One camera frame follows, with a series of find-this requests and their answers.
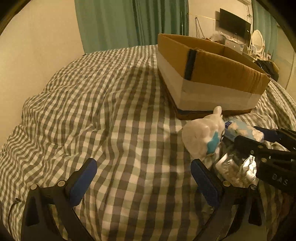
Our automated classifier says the blue cotton swab pack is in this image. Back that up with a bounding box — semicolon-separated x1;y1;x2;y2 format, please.
224;119;264;142

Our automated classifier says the white bunny figurine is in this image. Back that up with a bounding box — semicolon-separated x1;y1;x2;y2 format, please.
182;106;225;161

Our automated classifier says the silver foil blister pack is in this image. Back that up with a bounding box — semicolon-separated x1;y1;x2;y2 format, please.
215;152;258;188

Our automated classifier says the black bag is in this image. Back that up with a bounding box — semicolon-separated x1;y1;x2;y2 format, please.
255;59;280;81

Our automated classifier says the brown cardboard box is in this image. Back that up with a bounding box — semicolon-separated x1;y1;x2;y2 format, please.
157;34;270;120

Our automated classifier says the small grey refrigerator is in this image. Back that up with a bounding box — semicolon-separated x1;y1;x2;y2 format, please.
225;39;243;54

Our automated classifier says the white oval vanity mirror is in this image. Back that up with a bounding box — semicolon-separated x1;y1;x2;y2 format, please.
251;30;265;54

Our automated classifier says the green window curtain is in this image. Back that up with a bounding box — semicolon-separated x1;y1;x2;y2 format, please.
252;1;278;59

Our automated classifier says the grey white checked duvet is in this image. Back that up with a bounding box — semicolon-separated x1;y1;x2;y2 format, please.
0;45;296;241

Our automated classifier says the black charging cable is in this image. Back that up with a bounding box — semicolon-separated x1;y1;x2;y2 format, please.
7;197;22;230

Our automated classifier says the black wall television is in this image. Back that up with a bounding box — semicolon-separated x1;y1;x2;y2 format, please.
219;9;251;40

